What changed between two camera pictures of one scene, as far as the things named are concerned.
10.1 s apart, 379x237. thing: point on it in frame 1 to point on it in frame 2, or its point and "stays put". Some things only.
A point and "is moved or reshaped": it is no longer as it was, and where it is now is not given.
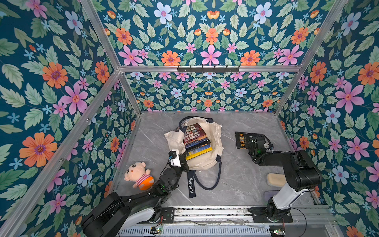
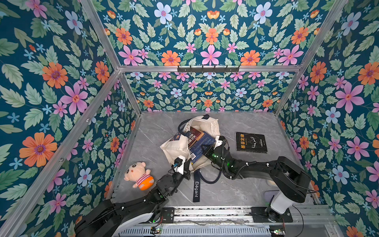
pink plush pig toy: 137,173 stays put
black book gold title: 242,138 stays put
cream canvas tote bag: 206,168 is moved or reshaped
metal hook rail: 208,69 stays put
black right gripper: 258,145 to 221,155
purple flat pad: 267,194 stays put
